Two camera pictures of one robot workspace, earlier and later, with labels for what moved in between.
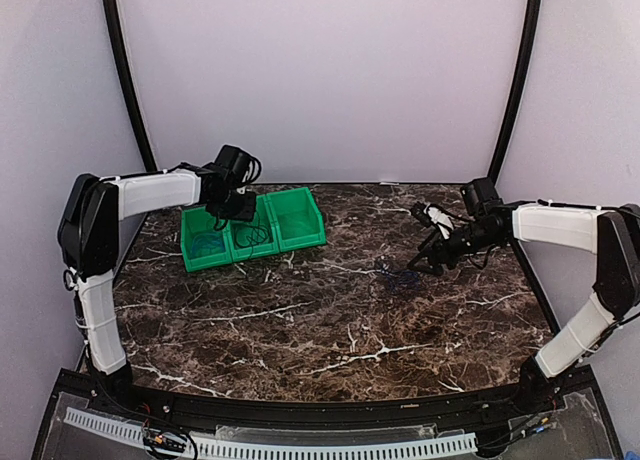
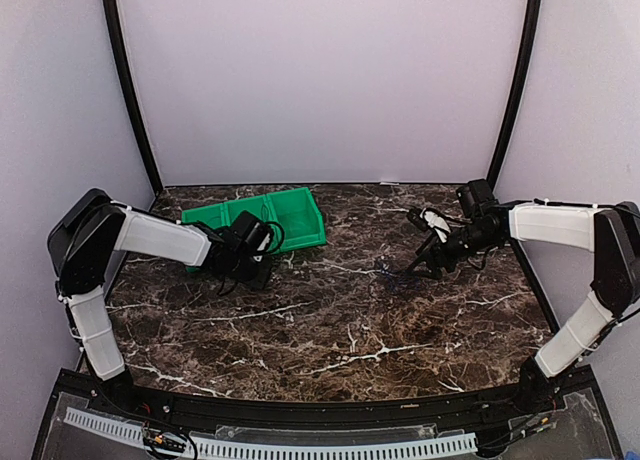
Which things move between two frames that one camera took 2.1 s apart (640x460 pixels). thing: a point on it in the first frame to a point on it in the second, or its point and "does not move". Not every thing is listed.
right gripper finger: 435,241 does not move
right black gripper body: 479,241 does not move
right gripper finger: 423,262 does not move
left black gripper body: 233,207 to 242,272
